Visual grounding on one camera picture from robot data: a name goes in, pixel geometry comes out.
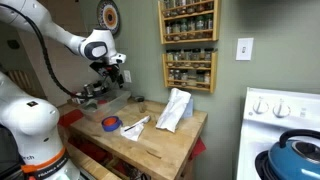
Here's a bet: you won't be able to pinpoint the clear plastic storage bin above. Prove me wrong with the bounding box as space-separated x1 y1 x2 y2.
78 89 132 123

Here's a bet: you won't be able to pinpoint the red items under cart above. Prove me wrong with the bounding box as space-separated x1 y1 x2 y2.
68 136 109 164

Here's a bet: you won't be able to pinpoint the light blue box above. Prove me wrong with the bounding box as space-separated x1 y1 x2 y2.
182 96 194 119

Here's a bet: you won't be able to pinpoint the white light switch plate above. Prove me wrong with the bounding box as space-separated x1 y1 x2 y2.
235 37 255 62

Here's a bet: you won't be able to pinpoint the wooden spice rack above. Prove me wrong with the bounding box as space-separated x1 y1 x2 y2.
157 0 221 45
162 50 218 94

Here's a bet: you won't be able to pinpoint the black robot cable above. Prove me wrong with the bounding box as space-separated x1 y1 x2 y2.
0 3 116 99

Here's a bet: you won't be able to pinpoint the blue plastic cup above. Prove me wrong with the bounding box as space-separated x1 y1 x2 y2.
101 115 124 133

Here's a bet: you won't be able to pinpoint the silver metal can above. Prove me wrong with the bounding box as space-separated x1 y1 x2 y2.
83 83 95 98

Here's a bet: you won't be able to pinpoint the red mat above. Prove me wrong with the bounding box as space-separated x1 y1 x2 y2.
58 109 84 128

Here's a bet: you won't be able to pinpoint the wooden butcher block cart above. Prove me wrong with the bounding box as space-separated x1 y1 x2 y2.
54 98 208 180

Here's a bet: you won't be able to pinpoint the green item in bin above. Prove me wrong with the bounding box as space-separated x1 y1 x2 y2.
83 103 99 112

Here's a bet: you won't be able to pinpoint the red and white container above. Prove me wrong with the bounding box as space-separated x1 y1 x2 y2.
69 95 86 105

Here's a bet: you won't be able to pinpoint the white kitchen stove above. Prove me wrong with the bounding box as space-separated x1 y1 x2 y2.
235 87 320 180

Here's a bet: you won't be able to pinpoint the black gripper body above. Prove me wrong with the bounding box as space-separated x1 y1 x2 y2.
99 63 122 83

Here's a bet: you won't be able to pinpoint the red hanging cloth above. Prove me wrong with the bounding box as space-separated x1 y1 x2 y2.
190 137 207 161

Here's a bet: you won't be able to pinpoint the black stove burner coil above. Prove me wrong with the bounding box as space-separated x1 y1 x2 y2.
254 149 278 180

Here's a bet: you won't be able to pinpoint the white stove knob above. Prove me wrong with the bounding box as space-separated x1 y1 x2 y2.
272 98 292 119
252 97 270 115

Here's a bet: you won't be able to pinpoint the white wall outlet plate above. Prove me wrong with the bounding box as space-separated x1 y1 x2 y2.
123 69 133 84

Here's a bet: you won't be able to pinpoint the blue kettle with black handle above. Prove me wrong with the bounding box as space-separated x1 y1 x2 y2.
267 129 320 180

